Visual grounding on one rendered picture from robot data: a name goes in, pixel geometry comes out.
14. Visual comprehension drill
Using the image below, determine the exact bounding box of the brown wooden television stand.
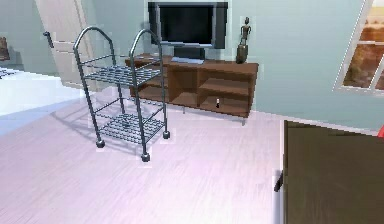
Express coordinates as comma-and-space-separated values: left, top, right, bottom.
124, 53, 260, 127

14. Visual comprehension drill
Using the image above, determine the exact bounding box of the white framed window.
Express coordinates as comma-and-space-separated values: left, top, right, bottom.
333, 0, 384, 97

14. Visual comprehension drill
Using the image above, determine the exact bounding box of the beige room door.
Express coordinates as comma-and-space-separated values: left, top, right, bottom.
34, 0, 101, 92

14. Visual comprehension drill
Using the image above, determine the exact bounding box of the dark bronze figure statue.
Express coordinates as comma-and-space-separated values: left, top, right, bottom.
235, 16, 252, 65

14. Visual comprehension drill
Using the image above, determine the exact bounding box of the black television set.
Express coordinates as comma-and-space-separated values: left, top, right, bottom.
147, 1, 229, 65

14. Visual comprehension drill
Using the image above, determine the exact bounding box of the brown object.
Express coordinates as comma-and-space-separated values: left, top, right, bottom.
0, 36, 11, 62

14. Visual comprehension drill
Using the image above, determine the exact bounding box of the black door handle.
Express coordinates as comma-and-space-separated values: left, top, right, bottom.
273, 169, 285, 193
42, 31, 55, 49

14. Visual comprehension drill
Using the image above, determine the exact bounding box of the grey metal wire trolley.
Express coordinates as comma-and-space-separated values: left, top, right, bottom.
72, 26, 171, 163

